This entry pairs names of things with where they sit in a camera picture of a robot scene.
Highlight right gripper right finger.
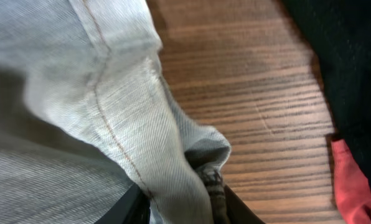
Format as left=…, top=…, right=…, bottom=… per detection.
left=224, top=185, right=265, bottom=224

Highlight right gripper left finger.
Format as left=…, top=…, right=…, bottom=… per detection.
left=95, top=184, right=151, bottom=224

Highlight light blue denim shorts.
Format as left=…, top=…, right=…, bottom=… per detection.
left=0, top=0, right=231, bottom=223

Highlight red garment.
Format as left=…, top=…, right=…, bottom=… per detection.
left=331, top=139, right=371, bottom=224

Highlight black garment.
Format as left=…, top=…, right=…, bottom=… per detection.
left=283, top=0, right=371, bottom=190

